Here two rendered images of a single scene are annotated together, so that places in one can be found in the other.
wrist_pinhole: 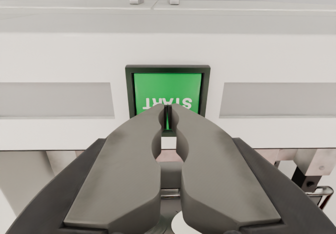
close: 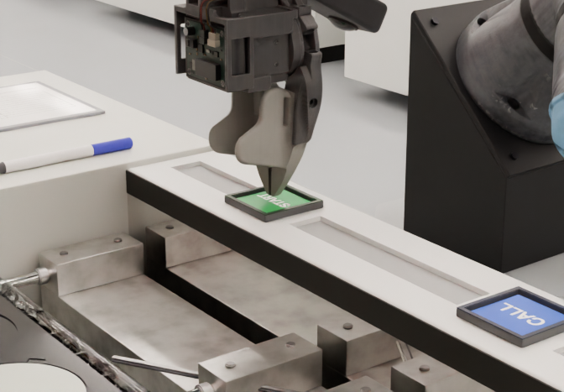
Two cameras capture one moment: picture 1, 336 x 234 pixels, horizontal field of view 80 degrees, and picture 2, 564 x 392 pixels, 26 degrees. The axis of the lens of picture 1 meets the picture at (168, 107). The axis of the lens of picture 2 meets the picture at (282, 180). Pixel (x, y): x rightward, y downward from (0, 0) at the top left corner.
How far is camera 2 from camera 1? 0.96 m
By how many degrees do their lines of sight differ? 91
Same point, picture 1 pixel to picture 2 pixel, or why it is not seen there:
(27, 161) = (82, 216)
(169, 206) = (39, 347)
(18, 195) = (60, 190)
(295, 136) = (325, 256)
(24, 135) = (166, 175)
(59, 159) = (80, 248)
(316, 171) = not seen: outside the picture
